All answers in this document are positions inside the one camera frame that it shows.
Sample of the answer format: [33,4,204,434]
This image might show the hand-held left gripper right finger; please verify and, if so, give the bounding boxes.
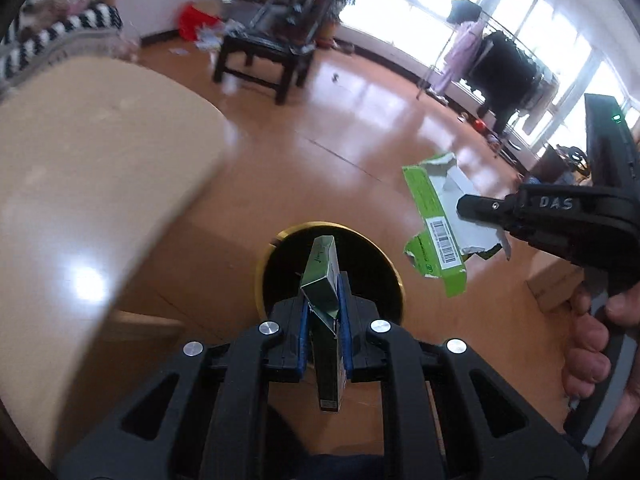
[337,272,587,480]

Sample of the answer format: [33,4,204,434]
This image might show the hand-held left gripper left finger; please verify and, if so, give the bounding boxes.
[60,296,311,480]

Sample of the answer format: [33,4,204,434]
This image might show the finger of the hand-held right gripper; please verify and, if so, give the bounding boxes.
[457,184,603,235]

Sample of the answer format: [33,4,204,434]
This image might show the dark green small carton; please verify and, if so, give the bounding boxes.
[299,235,349,414]

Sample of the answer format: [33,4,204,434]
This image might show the black bin with gold rim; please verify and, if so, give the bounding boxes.
[255,220,405,346]

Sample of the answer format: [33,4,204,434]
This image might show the torn light green carton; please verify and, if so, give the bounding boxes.
[402,152,513,299]

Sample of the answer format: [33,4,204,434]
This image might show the person's right hand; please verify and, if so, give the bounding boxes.
[566,282,640,467]

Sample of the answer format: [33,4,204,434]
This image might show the cardboard box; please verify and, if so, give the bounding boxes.
[525,250,587,314]

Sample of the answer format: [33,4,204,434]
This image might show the black hanging garment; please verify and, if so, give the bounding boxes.
[470,30,543,133]

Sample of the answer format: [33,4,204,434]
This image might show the metal clothes rack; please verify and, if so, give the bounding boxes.
[415,0,561,136]

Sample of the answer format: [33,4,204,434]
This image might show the pink hanging garment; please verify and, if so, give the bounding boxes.
[434,19,487,98]

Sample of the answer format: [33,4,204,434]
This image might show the pile of white papers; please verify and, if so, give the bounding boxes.
[194,19,243,52]

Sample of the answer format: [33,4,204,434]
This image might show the red bag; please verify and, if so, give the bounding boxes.
[178,4,222,42]

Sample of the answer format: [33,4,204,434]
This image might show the black white striped sofa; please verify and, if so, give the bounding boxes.
[0,2,126,93]

